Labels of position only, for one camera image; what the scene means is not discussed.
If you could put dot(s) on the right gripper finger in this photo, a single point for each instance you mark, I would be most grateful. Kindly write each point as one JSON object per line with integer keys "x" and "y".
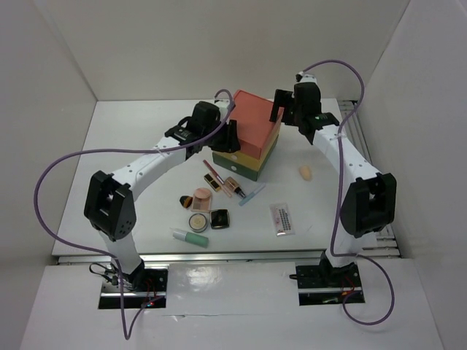
{"x": 282, "y": 99}
{"x": 288, "y": 116}

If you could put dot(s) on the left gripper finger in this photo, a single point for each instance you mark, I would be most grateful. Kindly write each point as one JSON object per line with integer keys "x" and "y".
{"x": 220, "y": 141}
{"x": 232, "y": 143}

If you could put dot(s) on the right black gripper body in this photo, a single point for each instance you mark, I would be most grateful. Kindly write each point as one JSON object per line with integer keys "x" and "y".
{"x": 294, "y": 106}

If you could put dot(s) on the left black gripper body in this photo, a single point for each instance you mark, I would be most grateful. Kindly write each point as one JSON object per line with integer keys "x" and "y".
{"x": 207, "y": 130}

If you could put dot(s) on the yellow drawer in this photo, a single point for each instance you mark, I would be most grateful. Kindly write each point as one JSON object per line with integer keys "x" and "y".
{"x": 252, "y": 163}

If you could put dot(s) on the red top drawer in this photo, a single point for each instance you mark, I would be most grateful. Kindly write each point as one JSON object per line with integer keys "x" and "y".
{"x": 254, "y": 129}

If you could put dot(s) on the BB cream bottle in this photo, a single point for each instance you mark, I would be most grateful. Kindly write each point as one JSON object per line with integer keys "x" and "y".
{"x": 234, "y": 187}

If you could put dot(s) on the black square compact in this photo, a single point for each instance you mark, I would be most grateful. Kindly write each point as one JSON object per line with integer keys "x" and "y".
{"x": 219, "y": 219}

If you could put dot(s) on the round powder jar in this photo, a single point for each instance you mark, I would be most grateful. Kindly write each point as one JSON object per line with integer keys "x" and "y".
{"x": 198, "y": 223}

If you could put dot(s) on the green white tube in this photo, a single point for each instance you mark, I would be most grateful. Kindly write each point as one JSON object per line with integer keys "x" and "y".
{"x": 191, "y": 238}

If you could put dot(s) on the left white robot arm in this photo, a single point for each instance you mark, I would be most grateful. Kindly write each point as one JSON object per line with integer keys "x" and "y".
{"x": 111, "y": 198}

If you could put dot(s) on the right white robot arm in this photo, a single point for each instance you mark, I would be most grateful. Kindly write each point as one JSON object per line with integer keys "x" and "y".
{"x": 366, "y": 196}

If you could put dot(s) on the beige makeup sponge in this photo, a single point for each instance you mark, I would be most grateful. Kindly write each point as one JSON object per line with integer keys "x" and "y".
{"x": 306, "y": 173}

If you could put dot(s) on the black brown makeup brush head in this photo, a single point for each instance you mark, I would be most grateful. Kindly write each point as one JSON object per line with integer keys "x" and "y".
{"x": 186, "y": 201}

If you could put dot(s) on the green bottom drawer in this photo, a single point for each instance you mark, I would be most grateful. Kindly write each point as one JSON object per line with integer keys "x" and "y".
{"x": 221, "y": 160}

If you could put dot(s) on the three-drawer organizer box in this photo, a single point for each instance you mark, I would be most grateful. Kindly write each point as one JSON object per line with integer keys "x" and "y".
{"x": 257, "y": 136}

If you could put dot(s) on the pink lip liner pencil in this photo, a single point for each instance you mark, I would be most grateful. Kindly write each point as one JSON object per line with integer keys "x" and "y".
{"x": 213, "y": 171}

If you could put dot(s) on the black gold lipstick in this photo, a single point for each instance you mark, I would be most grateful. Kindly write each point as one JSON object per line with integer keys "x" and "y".
{"x": 212, "y": 182}

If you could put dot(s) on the blue eyebrow razor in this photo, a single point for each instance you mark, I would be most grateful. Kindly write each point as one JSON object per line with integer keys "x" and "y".
{"x": 252, "y": 194}

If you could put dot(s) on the pink eyeshadow palette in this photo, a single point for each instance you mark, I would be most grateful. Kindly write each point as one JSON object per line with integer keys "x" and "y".
{"x": 201, "y": 200}

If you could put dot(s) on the nail sticker packet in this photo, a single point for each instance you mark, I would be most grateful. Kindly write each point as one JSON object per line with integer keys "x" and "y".
{"x": 281, "y": 218}

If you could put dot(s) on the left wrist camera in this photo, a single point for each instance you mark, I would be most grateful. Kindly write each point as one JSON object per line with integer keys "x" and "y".
{"x": 225, "y": 106}

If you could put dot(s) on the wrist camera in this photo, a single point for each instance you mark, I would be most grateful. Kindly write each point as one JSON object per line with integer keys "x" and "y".
{"x": 225, "y": 106}
{"x": 303, "y": 77}

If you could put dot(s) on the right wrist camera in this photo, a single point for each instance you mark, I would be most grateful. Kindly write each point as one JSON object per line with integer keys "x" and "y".
{"x": 303, "y": 77}

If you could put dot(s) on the aluminium rail front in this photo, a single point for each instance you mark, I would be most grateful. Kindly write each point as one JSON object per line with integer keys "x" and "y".
{"x": 201, "y": 257}

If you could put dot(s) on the aluminium rail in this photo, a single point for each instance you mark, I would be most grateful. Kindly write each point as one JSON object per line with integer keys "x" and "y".
{"x": 384, "y": 243}
{"x": 201, "y": 257}

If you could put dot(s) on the aluminium rail right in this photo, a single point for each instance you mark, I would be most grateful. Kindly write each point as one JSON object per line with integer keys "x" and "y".
{"x": 384, "y": 243}

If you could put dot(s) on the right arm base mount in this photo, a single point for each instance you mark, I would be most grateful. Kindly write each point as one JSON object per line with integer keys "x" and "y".
{"x": 319, "y": 286}

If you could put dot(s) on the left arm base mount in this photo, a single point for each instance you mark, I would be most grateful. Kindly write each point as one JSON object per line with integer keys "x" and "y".
{"x": 151, "y": 290}

